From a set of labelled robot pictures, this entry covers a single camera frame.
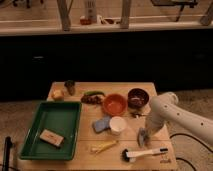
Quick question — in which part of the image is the grey towel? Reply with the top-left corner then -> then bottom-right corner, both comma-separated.
137,128 -> 148,147

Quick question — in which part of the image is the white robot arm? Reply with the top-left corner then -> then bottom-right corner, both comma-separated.
145,92 -> 213,146

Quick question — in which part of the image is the metal spoon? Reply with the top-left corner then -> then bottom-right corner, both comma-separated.
131,113 -> 147,118

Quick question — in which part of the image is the white cup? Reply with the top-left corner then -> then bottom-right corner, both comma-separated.
109,116 -> 126,135

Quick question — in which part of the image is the dark maroon bowl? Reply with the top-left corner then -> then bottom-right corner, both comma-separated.
128,88 -> 149,108

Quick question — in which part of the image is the orange bowl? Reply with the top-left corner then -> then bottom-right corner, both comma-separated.
102,94 -> 127,116

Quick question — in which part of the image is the blue sponge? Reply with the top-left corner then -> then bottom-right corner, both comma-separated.
92,116 -> 111,133

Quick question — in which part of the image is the brown toy food cluster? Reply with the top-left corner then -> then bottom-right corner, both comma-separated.
81,95 -> 102,104

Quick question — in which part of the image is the green chili pepper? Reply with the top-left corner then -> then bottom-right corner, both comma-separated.
84,91 -> 105,96

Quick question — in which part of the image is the dark green cup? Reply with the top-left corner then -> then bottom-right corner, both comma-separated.
64,80 -> 75,95

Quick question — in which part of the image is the green plastic tray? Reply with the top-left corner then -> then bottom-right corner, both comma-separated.
20,101 -> 82,160

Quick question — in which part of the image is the brown wooden block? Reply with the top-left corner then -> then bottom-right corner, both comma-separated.
40,129 -> 64,147

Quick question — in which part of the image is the red object on shelf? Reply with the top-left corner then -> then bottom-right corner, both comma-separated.
80,16 -> 92,25

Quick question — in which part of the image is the white handled dish brush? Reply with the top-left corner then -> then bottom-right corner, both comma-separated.
121,148 -> 168,162

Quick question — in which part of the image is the black cable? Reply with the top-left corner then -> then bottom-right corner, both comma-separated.
169,132 -> 213,171

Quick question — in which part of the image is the black post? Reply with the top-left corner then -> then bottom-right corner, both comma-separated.
2,136 -> 12,171

